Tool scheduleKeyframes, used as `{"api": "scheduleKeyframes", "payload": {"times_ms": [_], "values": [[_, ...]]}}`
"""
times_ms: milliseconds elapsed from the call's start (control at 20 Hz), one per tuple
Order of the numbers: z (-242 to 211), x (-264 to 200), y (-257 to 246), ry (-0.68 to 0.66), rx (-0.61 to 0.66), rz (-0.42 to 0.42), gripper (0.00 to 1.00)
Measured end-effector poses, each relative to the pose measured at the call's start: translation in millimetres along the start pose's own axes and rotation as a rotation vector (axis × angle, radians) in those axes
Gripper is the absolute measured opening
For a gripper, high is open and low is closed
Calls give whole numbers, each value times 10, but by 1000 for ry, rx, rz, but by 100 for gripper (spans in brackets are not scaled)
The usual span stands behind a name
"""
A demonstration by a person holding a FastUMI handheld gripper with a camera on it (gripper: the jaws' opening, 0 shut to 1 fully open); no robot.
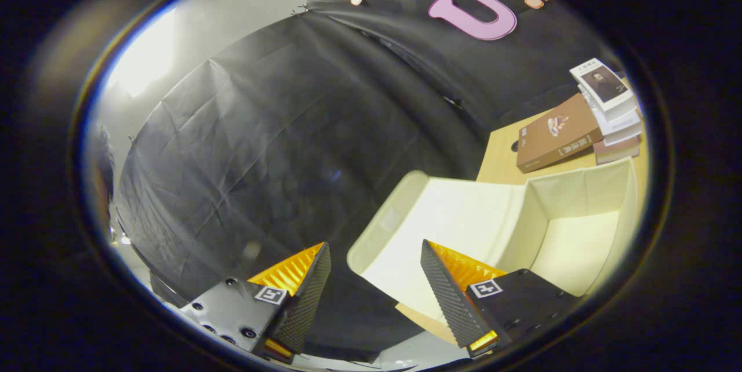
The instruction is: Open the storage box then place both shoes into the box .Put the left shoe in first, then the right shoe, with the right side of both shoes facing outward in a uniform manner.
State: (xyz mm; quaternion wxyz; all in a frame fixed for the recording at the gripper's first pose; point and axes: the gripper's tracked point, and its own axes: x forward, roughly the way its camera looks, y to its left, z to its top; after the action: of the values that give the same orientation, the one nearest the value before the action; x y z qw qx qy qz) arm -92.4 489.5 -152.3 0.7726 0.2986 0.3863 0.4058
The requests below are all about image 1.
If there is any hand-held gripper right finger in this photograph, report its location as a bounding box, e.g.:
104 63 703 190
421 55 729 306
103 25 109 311
420 239 580 358

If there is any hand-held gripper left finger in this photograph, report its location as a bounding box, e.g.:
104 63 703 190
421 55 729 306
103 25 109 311
179 242 332 364

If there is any beige fabric storage box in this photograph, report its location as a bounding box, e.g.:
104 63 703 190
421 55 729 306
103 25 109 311
347 158 639 326

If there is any brown boxed book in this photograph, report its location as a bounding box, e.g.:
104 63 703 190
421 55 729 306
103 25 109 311
516 93 605 174

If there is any pinkish brown book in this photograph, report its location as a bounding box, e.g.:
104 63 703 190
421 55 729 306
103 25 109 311
592 136 641 165

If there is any plain white book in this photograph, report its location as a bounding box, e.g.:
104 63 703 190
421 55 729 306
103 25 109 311
591 107 642 136
603 126 643 147

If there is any white portrait cover book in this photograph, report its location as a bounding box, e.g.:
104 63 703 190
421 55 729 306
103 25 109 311
570 58 638 121

